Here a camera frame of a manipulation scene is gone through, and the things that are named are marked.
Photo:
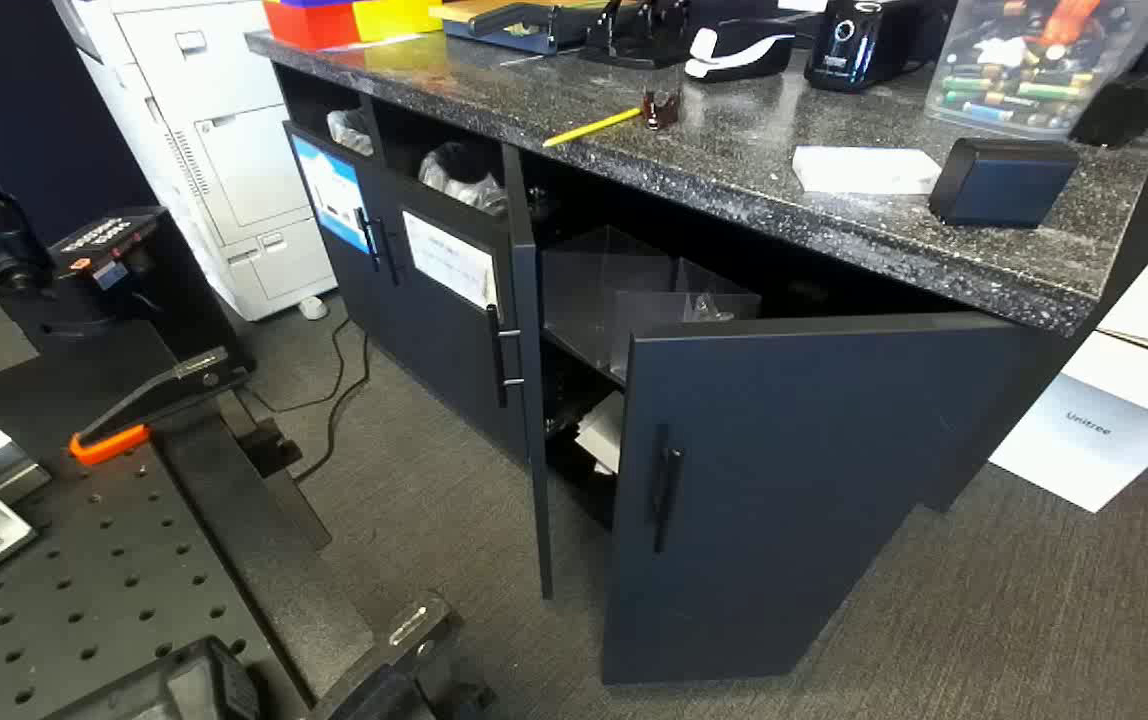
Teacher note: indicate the speckled granite countertop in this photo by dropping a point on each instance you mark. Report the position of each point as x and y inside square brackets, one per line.
[733, 146]

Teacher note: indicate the yellow plastic bin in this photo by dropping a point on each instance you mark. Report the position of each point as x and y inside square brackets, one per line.
[397, 18]

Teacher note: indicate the white plastic bag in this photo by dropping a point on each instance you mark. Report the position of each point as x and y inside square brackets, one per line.
[456, 173]

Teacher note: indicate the black camera stand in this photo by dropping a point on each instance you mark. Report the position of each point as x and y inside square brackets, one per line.
[77, 267]

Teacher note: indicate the clear plastic bin of batteries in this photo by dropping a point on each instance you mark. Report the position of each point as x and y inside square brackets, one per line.
[1039, 66]

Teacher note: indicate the black desktop device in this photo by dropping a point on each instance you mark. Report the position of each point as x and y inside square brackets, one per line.
[865, 40]

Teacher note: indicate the dark blue cabinet carcass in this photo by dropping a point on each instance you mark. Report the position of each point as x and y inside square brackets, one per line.
[865, 286]

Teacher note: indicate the blue book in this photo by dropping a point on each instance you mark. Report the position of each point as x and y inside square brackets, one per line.
[519, 26]

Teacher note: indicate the black desk organizer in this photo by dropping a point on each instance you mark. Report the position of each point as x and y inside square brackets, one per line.
[639, 32]

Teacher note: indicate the white notepad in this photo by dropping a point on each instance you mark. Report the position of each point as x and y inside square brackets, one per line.
[865, 171]

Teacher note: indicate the white papers inside cabinet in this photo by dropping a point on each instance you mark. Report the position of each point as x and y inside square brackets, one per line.
[602, 434]

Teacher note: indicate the dark blue rectangular box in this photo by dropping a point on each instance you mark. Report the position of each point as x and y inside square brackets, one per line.
[998, 186]

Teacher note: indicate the black table clamp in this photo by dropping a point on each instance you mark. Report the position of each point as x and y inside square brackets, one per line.
[404, 660]

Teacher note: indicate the black perforated breadboard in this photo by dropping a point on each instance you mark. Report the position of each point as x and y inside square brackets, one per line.
[94, 603]

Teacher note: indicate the yellow pencil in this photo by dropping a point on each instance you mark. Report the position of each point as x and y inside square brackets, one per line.
[594, 127]

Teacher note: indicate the white item in shelf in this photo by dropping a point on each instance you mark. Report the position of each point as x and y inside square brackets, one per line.
[351, 128]

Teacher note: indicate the red plastic bin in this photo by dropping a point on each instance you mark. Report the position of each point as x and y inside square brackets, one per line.
[311, 21]

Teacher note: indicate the dark blue cabinet door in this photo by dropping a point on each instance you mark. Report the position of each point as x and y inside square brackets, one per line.
[814, 482]
[533, 403]

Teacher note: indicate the cabinet door with blue sheet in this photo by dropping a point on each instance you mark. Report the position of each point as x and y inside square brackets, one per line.
[359, 275]

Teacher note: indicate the blue and white paper sheet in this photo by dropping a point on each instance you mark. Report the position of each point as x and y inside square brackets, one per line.
[333, 194]

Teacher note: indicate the cabinet door with white label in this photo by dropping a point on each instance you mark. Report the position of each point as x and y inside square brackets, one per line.
[446, 346]

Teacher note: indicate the white filing cabinet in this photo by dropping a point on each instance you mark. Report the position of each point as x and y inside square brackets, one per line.
[225, 163]

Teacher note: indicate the black clamp lever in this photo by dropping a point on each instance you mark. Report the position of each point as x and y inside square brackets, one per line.
[164, 387]

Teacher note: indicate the small dark red object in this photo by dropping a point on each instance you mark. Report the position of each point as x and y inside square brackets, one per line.
[661, 108]

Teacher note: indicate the black box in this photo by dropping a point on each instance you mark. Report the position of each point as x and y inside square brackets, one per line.
[1120, 108]

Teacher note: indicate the white paper label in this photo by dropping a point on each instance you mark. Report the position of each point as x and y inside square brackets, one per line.
[451, 261]

